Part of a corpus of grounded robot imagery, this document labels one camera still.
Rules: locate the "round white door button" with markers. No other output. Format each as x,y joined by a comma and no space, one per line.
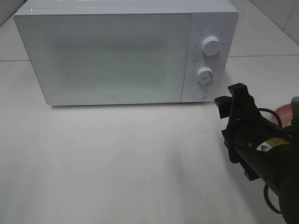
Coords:
200,93

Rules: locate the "lower white timer knob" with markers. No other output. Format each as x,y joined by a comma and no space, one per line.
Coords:
205,75

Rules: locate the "white microwave door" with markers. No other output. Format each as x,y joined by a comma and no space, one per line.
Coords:
85,59

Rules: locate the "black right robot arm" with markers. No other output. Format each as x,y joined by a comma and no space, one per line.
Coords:
281,178

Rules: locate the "upper white power knob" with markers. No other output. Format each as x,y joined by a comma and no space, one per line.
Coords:
211,45

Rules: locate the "pink round plate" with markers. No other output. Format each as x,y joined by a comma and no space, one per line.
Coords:
285,114

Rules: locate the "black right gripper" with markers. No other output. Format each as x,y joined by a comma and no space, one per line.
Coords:
247,129

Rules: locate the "white microwave oven body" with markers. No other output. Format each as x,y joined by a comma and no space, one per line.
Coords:
209,17

